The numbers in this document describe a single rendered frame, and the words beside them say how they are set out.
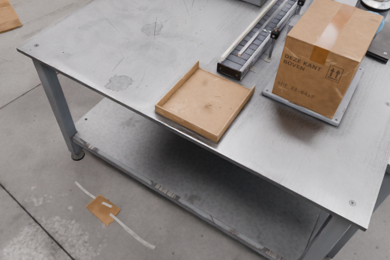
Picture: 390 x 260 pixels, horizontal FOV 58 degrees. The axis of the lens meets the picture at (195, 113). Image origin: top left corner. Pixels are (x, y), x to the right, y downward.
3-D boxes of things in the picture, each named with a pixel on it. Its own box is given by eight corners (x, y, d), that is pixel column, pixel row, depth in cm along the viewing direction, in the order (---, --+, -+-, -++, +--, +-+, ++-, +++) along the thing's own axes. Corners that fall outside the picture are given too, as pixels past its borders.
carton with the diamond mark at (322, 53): (300, 52, 153) (318, -5, 133) (356, 73, 145) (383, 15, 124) (270, 93, 136) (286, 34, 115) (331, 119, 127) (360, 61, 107)
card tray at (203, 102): (198, 67, 147) (198, 60, 145) (254, 91, 139) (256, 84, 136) (155, 112, 130) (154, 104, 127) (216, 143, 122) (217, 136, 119)
